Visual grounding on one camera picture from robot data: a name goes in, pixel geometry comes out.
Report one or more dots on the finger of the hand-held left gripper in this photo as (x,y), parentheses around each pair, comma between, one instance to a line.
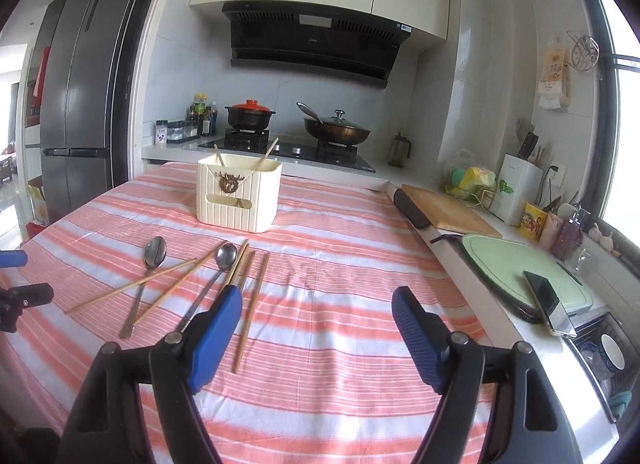
(12,259)
(27,294)

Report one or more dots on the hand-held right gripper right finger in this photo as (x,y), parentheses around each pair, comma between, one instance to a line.
(419,339)

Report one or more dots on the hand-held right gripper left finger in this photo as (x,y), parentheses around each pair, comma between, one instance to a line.
(216,339)

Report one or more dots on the wooden chopstick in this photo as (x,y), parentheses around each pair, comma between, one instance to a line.
(218,155)
(266,153)
(247,269)
(241,259)
(125,288)
(252,311)
(175,289)

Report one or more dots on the steel spoon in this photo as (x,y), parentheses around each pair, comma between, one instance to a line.
(155,251)
(226,255)

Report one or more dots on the cream ribbed utensil holder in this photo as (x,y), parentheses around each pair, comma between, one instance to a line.
(237,199)

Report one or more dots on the striped orange white tablecloth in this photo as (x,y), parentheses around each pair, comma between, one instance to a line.
(325,294)

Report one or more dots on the green cutting board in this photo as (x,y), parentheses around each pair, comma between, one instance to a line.
(495,264)

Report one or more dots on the wooden cutting board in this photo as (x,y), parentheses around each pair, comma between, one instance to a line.
(450,211)

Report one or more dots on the black elongated pad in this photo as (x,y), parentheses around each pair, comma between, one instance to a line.
(410,208)

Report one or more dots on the smartphone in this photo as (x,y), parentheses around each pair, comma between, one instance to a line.
(547,301)

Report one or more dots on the yellow cup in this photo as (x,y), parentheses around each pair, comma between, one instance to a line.
(534,220)

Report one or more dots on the pink cup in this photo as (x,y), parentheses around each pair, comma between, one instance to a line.
(550,231)

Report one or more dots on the plastic bag with sponges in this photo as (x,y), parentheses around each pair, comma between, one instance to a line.
(470,177)

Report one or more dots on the clear drinking glass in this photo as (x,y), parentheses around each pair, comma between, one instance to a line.
(580,260)

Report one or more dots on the white knife block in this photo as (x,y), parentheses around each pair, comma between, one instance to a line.
(517,189)

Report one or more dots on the grey refrigerator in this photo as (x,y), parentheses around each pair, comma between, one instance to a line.
(85,94)

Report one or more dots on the purple soap bottle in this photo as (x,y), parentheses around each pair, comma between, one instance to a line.
(570,236)

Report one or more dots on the spice jar black lid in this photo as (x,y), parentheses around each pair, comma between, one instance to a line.
(161,134)

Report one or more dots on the white blue bowl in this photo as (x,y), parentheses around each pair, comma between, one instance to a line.
(612,354)

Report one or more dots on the black gas stove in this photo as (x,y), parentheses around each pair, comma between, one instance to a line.
(300,150)

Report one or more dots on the garlic bulbs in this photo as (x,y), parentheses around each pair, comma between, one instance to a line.
(602,239)

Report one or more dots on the dark sauce bottle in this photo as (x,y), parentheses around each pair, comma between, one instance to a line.
(206,124)

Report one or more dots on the dark wok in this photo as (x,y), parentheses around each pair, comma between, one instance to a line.
(337,135)

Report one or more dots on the kitchen knives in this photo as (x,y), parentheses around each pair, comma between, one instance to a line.
(527,142)

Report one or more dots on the black clay pot red lid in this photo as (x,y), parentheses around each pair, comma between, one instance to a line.
(250,115)

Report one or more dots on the glass wok lid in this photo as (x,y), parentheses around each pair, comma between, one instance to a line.
(340,120)

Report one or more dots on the sauce bottle yellow cap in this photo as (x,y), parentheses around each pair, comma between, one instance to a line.
(200,105)

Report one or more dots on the hanging noodle packet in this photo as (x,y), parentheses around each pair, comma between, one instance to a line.
(554,77)

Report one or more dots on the black range hood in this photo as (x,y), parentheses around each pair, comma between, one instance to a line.
(310,44)

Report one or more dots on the white wall socket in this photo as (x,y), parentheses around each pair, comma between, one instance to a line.
(556,175)

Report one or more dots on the dark window frame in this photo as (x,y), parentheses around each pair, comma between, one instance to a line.
(592,94)

